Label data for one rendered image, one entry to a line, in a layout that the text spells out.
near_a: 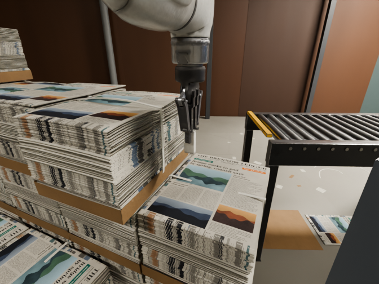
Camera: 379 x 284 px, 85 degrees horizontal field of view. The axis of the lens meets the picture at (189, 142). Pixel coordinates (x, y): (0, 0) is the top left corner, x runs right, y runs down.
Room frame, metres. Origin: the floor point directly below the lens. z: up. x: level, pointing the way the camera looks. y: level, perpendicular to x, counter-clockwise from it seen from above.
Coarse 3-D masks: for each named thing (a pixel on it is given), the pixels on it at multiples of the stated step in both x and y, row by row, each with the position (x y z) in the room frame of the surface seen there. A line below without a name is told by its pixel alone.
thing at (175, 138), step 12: (96, 96) 0.68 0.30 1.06; (108, 96) 0.67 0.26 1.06; (120, 96) 0.67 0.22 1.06; (132, 96) 0.67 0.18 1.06; (144, 96) 0.66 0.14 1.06; (156, 96) 0.65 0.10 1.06; (168, 96) 0.65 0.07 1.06; (168, 108) 0.58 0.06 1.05; (168, 120) 0.58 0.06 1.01; (168, 132) 0.57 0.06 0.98; (180, 132) 0.64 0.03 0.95; (168, 144) 0.55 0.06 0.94; (180, 144) 0.63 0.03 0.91; (168, 156) 0.55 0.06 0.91
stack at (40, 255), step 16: (0, 224) 0.59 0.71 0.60; (16, 224) 0.59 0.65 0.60; (0, 240) 0.52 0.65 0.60; (16, 240) 0.52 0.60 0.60; (32, 240) 0.52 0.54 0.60; (48, 240) 0.52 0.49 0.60; (0, 256) 0.46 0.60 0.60; (16, 256) 0.46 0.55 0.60; (32, 256) 0.46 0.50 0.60; (48, 256) 0.46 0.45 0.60; (64, 256) 0.46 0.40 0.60; (80, 256) 0.46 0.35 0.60; (0, 272) 0.40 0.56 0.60; (16, 272) 0.40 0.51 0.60; (32, 272) 0.40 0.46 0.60; (48, 272) 0.40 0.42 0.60; (64, 272) 0.40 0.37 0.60; (80, 272) 0.40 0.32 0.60; (96, 272) 0.40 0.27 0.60
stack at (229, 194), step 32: (192, 160) 0.67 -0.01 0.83; (224, 160) 0.67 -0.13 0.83; (0, 192) 0.66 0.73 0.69; (32, 192) 0.56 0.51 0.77; (160, 192) 0.48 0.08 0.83; (192, 192) 0.48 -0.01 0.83; (224, 192) 0.48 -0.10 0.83; (256, 192) 0.48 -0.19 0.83; (32, 224) 0.61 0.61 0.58; (64, 224) 0.52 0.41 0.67; (96, 224) 0.45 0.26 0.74; (128, 224) 0.41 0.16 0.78; (160, 224) 0.37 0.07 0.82; (192, 224) 0.36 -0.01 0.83; (224, 224) 0.36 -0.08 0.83; (256, 224) 0.36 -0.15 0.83; (96, 256) 0.47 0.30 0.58; (128, 256) 0.41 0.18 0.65; (160, 256) 0.37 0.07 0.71; (192, 256) 0.34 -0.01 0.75; (224, 256) 0.31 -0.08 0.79
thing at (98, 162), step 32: (32, 128) 0.44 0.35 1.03; (64, 128) 0.40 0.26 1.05; (96, 128) 0.37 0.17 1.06; (128, 128) 0.41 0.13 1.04; (32, 160) 0.44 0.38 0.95; (64, 160) 0.40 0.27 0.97; (96, 160) 0.37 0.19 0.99; (128, 160) 0.40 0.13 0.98; (96, 192) 0.37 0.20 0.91; (128, 192) 0.38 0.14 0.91
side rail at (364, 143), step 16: (272, 144) 0.89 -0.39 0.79; (288, 144) 0.88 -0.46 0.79; (304, 144) 0.88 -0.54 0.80; (320, 144) 0.88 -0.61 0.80; (336, 144) 0.88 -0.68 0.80; (352, 144) 0.88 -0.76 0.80; (368, 144) 0.87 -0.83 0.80; (272, 160) 0.89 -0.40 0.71; (288, 160) 0.88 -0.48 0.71; (304, 160) 0.88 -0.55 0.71; (320, 160) 0.88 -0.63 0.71; (336, 160) 0.88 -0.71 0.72; (352, 160) 0.87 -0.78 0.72; (368, 160) 0.87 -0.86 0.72
